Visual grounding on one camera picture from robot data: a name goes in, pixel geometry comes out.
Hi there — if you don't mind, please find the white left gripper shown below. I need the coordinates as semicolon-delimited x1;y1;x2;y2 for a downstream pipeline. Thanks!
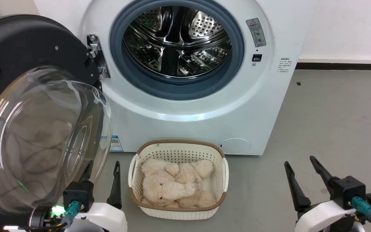
72;160;128;232

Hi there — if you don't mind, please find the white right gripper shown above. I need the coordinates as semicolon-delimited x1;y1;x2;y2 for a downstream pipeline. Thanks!
284;155;357;232

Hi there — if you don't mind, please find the black door with glass bowl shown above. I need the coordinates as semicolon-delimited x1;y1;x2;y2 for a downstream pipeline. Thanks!
0;14;112;232

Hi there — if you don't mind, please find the white front-load washing machine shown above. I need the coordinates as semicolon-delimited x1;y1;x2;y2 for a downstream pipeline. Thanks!
33;0;318;156

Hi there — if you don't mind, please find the blue and white label sticker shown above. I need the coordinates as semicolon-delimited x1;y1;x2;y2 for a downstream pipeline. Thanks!
109;135;124;152

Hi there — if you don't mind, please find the beige plush toy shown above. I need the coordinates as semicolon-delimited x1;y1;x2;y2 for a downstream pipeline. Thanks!
140;159;217;208

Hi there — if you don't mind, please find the round white filter cover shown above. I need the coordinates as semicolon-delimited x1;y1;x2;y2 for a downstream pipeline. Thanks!
219;138;251;155

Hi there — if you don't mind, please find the white basket with brown rim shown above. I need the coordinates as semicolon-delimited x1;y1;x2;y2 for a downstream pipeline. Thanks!
128;140;229;220

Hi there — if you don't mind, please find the small printed text label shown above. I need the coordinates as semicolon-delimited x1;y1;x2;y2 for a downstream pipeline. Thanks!
277;58;292;73

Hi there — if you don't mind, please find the grey warning sticker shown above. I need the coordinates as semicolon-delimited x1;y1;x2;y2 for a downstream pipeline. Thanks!
246;18;267;48

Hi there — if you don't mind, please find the steel perforated washer drum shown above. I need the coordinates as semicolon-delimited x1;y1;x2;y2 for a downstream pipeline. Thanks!
123;6;233;78

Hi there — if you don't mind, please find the metal door hinge bracket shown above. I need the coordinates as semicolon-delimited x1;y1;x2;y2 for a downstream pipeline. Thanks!
87;34;111;80

